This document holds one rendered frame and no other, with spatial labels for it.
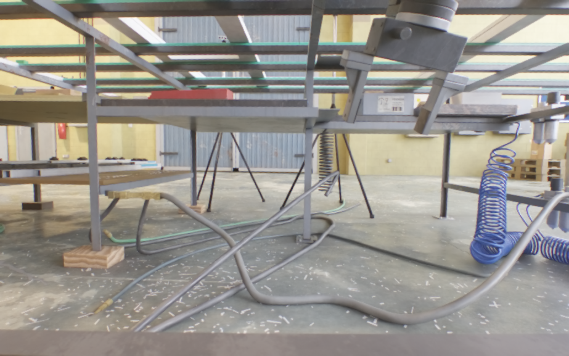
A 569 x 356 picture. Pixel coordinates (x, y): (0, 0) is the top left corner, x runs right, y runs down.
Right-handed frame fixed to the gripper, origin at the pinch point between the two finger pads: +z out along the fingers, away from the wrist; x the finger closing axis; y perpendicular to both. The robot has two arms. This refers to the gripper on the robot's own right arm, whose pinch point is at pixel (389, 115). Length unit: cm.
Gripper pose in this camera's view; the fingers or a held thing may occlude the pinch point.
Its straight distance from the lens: 51.4
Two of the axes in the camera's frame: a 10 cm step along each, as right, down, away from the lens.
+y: 1.1, 4.7, -8.8
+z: -1.9, 8.8, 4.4
